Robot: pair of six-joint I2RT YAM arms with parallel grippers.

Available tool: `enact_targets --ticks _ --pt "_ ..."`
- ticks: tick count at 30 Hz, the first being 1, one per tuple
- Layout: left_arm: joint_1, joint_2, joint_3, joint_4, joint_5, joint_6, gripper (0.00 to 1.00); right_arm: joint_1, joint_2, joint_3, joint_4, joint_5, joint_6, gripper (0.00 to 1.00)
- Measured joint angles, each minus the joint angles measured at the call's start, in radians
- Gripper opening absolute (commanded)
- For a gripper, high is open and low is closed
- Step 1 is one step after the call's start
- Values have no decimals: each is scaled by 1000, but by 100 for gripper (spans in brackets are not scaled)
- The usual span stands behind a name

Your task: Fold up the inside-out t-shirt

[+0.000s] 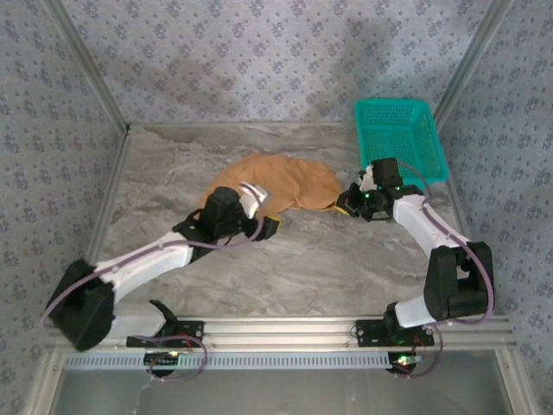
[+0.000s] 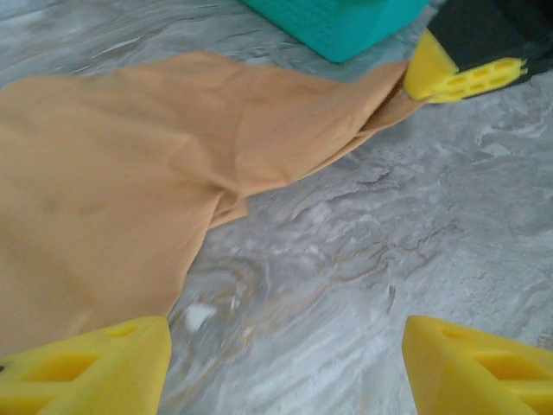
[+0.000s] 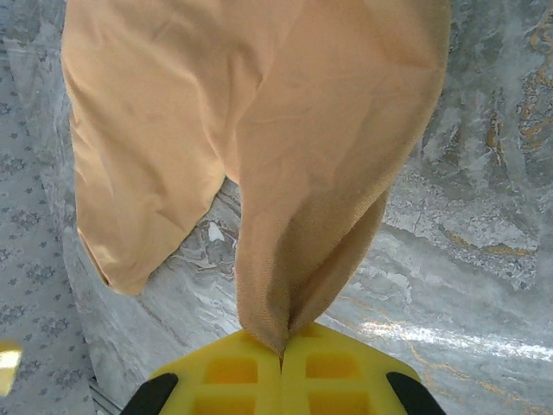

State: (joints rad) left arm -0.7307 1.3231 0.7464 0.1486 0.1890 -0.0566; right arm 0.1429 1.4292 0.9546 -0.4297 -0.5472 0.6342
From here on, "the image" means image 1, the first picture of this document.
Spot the tan brown t-shirt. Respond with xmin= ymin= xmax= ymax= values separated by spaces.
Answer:
xmin=197 ymin=154 xmax=345 ymax=215

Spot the teal plastic mesh basket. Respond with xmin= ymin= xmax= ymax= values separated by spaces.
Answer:
xmin=353 ymin=99 xmax=450 ymax=188

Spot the black controller board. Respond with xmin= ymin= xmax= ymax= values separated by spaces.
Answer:
xmin=385 ymin=352 xmax=423 ymax=376
xmin=143 ymin=351 xmax=181 ymax=376

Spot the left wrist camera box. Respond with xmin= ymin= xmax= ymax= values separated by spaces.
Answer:
xmin=202 ymin=181 xmax=271 ymax=222

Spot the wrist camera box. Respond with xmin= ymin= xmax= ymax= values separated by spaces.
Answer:
xmin=357 ymin=158 xmax=401 ymax=191
xmin=202 ymin=181 xmax=271 ymax=222

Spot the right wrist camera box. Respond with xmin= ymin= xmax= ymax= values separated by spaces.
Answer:
xmin=357 ymin=158 xmax=401 ymax=191

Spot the aluminium extrusion mounting rail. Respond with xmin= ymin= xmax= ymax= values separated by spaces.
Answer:
xmin=47 ymin=317 xmax=518 ymax=351

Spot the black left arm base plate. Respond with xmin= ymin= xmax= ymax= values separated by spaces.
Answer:
xmin=126 ymin=320 xmax=205 ymax=348

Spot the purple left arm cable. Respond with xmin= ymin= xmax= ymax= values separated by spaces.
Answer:
xmin=41 ymin=181 xmax=271 ymax=384

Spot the grey slotted cable duct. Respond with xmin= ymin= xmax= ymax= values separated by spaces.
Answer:
xmin=63 ymin=350 xmax=390 ymax=372

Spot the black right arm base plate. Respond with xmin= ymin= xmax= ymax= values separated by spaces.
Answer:
xmin=354 ymin=319 xmax=435 ymax=348

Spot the aluminium frame post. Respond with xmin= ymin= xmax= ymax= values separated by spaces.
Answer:
xmin=431 ymin=0 xmax=518 ymax=126
xmin=41 ymin=0 xmax=133 ymax=133

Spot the aluminium frame leg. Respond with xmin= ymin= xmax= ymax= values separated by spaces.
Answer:
xmin=494 ymin=348 xmax=535 ymax=415
xmin=21 ymin=348 xmax=66 ymax=415

